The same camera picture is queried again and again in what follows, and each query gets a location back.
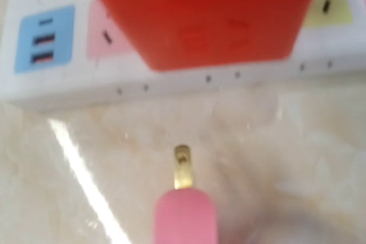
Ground red cube socket adapter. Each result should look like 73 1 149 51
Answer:
101 0 311 71

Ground pink cube plug adapter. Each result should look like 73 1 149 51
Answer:
153 145 218 244

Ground white multicolour power strip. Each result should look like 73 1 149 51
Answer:
1 0 365 111

